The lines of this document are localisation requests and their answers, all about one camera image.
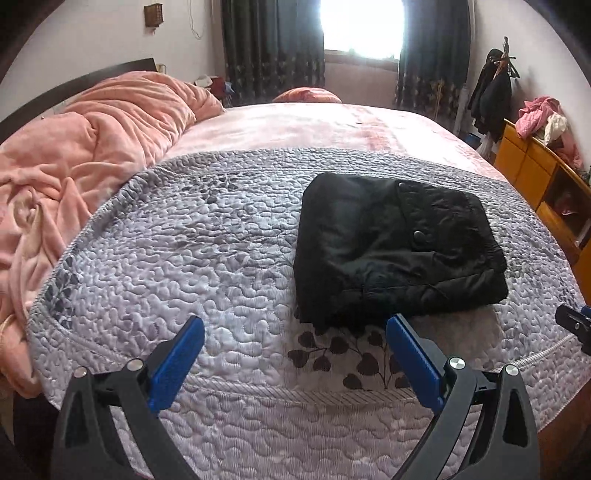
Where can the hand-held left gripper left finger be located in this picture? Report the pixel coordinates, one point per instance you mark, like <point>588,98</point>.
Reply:
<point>180,355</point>

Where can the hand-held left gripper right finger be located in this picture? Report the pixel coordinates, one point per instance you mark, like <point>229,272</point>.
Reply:
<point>413,360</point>

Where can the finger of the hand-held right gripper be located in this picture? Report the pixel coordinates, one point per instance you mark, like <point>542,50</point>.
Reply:
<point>575,323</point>

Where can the black pants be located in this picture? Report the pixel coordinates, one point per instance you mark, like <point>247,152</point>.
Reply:
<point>369,249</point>

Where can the grey quilted bedspread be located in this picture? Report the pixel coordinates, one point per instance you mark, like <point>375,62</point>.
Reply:
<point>184,258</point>

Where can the wooden cabinet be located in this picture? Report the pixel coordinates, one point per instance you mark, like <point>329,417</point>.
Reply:
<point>526,161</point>

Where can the white crumpled cloth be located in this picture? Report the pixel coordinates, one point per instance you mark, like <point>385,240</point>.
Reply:
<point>555,127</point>

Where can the pink clothes pile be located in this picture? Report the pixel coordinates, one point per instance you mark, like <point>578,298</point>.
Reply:
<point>535,115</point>

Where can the pink fleece blanket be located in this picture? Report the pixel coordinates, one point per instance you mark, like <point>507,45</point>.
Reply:
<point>92,138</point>

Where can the dark coats on rack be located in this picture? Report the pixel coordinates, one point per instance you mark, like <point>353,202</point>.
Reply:
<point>494,97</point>

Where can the colourful bedside clutter pile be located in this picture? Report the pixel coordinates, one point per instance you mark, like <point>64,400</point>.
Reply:
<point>217,87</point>

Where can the orange pink pillow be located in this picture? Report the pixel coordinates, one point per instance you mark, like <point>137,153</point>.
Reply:
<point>307,94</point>

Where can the dark wooden headboard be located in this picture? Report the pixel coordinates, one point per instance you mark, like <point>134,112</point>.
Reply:
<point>60,90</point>

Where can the dark patterned curtain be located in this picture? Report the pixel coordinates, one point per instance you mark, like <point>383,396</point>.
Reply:
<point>431,55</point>
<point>268,50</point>

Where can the small wooden wall box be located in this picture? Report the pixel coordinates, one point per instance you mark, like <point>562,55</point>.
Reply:
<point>153,15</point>

